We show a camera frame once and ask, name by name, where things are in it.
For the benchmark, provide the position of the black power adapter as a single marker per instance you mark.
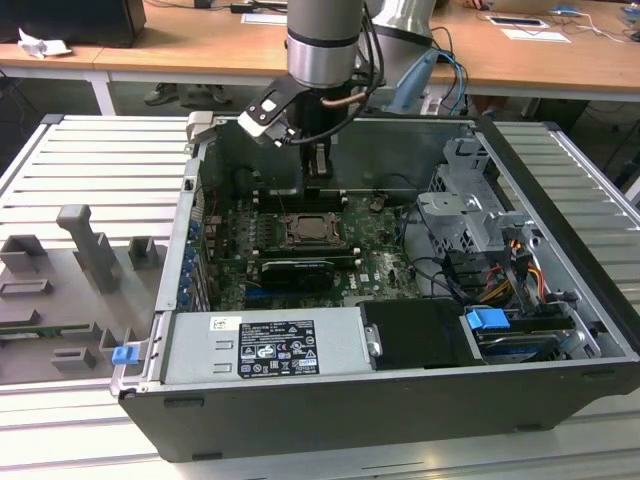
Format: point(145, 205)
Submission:
point(242, 8)

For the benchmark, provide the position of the white paper sheet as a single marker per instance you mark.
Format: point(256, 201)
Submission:
point(262, 19)
point(535, 35)

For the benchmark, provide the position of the green RAM stick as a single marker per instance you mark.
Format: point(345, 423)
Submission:
point(45, 330)

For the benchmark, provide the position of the silver metal drive cage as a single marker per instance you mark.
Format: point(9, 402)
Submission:
point(450, 215)

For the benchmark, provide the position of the black RAM slot bank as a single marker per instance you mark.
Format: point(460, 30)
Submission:
point(285, 201)
point(310, 252)

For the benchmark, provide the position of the black graphics card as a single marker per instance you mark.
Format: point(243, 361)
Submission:
point(295, 275)

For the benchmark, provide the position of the CPU socket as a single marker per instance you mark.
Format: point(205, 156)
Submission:
point(287, 242)

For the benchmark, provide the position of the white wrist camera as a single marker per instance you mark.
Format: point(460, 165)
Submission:
point(260, 120)

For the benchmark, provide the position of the hard disk in blue carrier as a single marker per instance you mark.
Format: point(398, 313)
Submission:
point(487, 318)

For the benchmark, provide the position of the green motherboard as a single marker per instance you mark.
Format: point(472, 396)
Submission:
point(385, 270)

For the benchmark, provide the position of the grey power supply unit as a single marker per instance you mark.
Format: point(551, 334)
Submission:
point(200, 350)

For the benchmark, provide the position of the small blue object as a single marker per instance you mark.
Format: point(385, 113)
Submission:
point(564, 9)

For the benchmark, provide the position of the blue case latch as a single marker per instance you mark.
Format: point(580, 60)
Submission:
point(125, 355)

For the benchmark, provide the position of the grey parts rack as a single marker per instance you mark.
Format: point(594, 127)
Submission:
point(60, 300)

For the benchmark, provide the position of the white framed tablet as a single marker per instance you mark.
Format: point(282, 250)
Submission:
point(515, 21)

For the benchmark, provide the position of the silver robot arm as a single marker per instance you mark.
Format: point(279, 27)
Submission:
point(322, 55)

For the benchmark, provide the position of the grey shoe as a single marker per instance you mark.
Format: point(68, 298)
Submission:
point(221, 94)
point(161, 94)

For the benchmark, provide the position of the black box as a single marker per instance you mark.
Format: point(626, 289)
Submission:
point(75, 20)

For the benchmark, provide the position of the crumpled white paper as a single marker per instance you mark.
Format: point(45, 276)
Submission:
point(42, 46)

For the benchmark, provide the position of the small white device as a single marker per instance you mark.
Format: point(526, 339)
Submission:
point(431, 105)

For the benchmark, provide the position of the pale blue teach pendant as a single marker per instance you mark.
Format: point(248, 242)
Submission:
point(412, 80)

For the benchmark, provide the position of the wooden desk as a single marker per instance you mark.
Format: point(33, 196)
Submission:
point(50, 57)
point(525, 60)

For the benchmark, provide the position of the black open PC case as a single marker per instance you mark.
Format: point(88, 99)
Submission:
point(350, 420)

